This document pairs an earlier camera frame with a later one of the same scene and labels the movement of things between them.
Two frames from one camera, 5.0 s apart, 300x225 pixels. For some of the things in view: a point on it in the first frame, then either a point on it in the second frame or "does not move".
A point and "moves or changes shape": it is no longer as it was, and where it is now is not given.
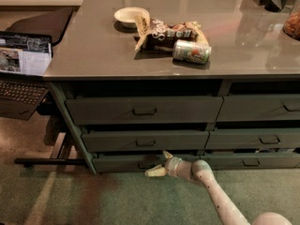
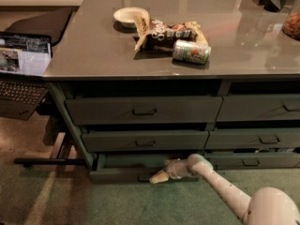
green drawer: x=143 y=110 does not move
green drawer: x=138 y=163 moves or changes shape
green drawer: x=260 y=107 does not move
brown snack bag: x=159 y=36 does not move
